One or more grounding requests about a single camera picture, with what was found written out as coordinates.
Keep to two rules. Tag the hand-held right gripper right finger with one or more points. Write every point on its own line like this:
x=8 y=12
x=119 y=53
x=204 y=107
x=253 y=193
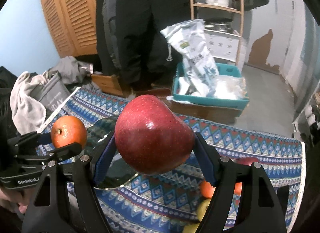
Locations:
x=207 y=165

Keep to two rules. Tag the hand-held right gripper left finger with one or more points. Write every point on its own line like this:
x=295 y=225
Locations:
x=103 y=164

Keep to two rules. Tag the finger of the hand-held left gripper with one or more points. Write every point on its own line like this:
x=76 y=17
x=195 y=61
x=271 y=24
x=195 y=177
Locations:
x=43 y=138
x=67 y=149

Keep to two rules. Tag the dark glass plate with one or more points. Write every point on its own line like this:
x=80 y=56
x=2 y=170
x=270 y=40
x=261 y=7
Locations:
x=118 y=171

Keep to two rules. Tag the orange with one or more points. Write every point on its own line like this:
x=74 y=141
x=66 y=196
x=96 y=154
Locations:
x=238 y=188
x=207 y=189
x=67 y=130

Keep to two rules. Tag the yellow apple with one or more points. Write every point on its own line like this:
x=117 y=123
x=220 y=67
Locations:
x=203 y=209

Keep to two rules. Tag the large red apple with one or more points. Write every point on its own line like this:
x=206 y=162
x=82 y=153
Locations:
x=152 y=135

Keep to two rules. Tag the person's left hand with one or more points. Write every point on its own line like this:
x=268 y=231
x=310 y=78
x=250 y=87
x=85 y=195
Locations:
x=11 y=201

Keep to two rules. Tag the small red apple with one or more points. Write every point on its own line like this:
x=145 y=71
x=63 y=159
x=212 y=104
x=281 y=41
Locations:
x=246 y=160

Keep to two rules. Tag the flat cardboard box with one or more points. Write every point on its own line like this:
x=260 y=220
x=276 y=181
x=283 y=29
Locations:
x=207 y=114

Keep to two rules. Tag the blue patterned tablecloth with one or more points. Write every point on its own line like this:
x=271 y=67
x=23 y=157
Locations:
x=162 y=198

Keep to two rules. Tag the teal plastic crate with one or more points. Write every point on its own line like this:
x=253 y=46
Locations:
x=207 y=100

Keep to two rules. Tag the grey clothing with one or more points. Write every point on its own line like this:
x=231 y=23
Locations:
x=70 y=69

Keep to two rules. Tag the brown cardboard box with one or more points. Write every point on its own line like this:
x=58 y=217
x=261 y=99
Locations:
x=107 y=82

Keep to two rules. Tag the clear plastic bag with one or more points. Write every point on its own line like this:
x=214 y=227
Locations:
x=231 y=87

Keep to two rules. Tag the white printed plastic bag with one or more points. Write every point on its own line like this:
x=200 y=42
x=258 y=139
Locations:
x=195 y=50

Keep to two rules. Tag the white patterned cabinet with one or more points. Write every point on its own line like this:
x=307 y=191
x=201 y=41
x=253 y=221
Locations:
x=222 y=45

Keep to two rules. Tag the wooden louvered door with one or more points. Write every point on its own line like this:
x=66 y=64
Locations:
x=72 y=12

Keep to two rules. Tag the dark hanging coat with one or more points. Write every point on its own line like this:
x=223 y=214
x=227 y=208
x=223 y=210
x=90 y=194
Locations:
x=135 y=27

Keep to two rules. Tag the round steel steamer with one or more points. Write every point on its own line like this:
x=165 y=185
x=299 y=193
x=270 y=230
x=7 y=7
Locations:
x=220 y=24

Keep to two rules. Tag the wooden shelf rack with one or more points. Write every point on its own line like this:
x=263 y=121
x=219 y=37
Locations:
x=240 y=2

